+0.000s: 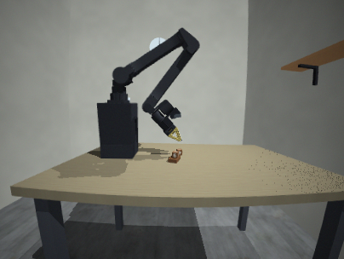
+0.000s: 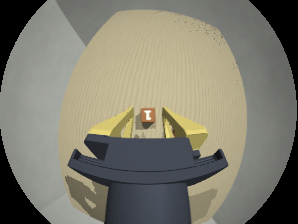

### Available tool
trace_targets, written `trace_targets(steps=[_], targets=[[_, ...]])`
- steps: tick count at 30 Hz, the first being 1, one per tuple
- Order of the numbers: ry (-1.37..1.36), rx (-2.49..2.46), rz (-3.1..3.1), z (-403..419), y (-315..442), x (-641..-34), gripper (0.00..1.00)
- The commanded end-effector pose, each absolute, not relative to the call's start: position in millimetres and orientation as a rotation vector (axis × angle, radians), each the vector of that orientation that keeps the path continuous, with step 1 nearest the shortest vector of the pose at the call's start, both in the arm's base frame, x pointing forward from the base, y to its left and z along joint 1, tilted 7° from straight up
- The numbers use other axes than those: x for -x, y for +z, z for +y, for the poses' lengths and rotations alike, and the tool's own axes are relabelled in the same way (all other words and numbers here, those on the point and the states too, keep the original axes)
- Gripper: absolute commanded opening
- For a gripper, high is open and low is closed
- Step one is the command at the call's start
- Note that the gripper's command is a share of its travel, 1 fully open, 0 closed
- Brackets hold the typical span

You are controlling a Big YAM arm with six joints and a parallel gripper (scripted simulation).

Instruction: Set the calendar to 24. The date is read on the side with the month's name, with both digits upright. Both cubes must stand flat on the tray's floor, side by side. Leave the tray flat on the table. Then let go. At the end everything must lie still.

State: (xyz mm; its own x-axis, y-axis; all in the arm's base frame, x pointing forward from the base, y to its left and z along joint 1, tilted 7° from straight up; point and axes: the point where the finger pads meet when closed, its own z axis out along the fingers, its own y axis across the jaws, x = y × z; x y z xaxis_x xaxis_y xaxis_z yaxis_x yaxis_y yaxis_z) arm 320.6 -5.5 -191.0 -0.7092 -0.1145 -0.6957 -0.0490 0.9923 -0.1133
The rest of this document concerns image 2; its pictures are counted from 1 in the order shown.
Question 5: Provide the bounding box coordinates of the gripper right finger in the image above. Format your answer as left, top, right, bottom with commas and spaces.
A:
162, 106, 208, 150

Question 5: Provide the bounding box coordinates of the brown cube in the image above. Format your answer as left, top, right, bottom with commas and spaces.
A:
141, 108, 155, 123

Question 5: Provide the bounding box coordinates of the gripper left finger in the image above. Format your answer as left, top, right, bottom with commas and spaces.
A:
88, 107, 134, 138

